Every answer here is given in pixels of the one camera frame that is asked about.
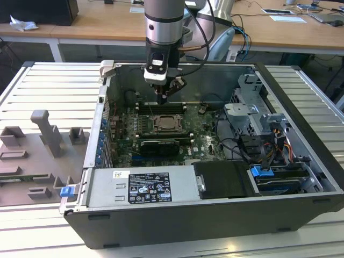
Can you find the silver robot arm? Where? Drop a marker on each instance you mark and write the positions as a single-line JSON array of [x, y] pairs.
[[164, 16]]

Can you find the black RAM slot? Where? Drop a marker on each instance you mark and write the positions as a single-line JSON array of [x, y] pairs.
[[176, 107], [172, 111], [161, 135], [161, 138]]

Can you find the CPU socket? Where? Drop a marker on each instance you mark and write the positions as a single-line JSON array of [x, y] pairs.
[[155, 131]]

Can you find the light grey case latch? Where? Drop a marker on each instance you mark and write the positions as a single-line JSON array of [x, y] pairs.
[[107, 68]]

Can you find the wooden desk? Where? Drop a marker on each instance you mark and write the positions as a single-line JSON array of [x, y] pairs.
[[107, 29]]

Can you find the green motherboard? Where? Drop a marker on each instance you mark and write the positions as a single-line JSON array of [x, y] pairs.
[[199, 129]]

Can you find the black graphics card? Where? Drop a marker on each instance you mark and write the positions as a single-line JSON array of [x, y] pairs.
[[158, 147]]

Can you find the grey metal drive cage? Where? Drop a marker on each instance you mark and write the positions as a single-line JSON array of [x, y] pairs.
[[242, 118]]

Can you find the flat tablet on desk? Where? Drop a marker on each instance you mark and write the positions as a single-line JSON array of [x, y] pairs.
[[277, 11]]

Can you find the white paper sheet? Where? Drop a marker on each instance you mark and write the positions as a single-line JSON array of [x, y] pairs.
[[287, 18]]

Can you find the black plastic shroud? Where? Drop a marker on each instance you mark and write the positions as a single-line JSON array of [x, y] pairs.
[[223, 180]]

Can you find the hard disk in blue carrier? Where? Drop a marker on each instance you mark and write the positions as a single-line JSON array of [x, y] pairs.
[[262, 172]]

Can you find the black box on desk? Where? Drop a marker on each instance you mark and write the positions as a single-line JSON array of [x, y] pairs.
[[37, 10]]

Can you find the grey power supply box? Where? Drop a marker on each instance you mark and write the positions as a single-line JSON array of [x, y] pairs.
[[107, 188]]

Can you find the crumpled white paper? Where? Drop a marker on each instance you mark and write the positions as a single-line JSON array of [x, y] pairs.
[[22, 24]]

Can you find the grey laptop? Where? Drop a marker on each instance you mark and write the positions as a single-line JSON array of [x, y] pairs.
[[328, 17]]

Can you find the black computer mouse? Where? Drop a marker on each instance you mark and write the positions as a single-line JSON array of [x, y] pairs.
[[336, 23]]

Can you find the black and grey PC case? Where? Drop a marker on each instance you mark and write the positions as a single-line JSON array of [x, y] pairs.
[[188, 225]]

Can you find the blue plastic latch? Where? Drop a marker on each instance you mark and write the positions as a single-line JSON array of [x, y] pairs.
[[66, 192]]

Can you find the grey-brown parts rack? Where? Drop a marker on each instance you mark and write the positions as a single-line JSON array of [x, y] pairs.
[[27, 158]]

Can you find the green RAM stick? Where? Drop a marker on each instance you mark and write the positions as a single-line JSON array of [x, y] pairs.
[[27, 177]]

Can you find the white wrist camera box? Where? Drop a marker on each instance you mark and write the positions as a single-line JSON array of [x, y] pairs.
[[154, 76]]

